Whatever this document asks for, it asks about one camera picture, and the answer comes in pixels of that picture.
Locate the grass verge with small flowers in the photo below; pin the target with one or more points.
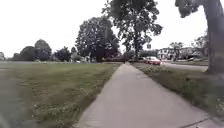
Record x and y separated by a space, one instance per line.
186 85

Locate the row of distant trees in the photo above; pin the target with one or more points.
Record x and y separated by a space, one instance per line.
41 50

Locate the grey concrete path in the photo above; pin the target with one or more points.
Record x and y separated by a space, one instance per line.
133 100

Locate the round dark tree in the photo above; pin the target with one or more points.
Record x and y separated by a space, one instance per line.
96 36

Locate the white house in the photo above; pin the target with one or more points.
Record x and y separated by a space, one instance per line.
166 53

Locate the wide grass field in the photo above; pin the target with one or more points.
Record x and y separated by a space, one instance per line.
56 86

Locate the tall tree with open crown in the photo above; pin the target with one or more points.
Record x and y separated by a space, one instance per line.
135 23

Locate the red car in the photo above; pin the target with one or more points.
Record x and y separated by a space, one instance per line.
153 60

